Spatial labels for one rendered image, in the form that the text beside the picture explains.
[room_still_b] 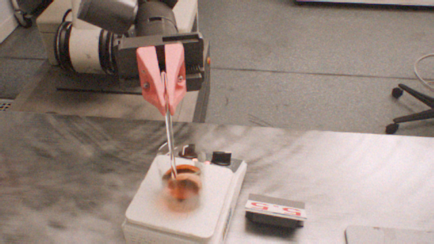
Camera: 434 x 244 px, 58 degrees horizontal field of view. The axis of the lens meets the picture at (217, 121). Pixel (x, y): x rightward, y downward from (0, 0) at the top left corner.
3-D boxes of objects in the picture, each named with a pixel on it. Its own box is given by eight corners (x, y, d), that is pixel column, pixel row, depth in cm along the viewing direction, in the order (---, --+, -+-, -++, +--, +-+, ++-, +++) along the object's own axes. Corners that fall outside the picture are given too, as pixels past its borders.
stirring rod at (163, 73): (174, 198, 51) (160, 69, 38) (178, 198, 51) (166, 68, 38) (174, 202, 51) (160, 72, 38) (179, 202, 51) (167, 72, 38)
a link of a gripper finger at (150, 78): (211, 78, 38) (198, 32, 45) (137, 86, 37) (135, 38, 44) (212, 130, 43) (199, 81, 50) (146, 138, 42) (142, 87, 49)
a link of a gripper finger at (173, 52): (192, 80, 38) (180, 34, 45) (116, 89, 37) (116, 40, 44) (194, 132, 43) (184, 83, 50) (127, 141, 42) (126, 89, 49)
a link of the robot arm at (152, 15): (181, 8, 56) (163, 41, 59) (135, -14, 53) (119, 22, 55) (187, 31, 51) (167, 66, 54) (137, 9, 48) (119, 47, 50)
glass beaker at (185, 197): (163, 181, 56) (157, 137, 50) (209, 181, 56) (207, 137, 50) (158, 224, 50) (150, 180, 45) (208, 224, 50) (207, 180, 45)
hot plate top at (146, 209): (157, 156, 60) (157, 152, 59) (234, 173, 58) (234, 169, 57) (123, 221, 51) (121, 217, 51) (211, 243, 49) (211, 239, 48)
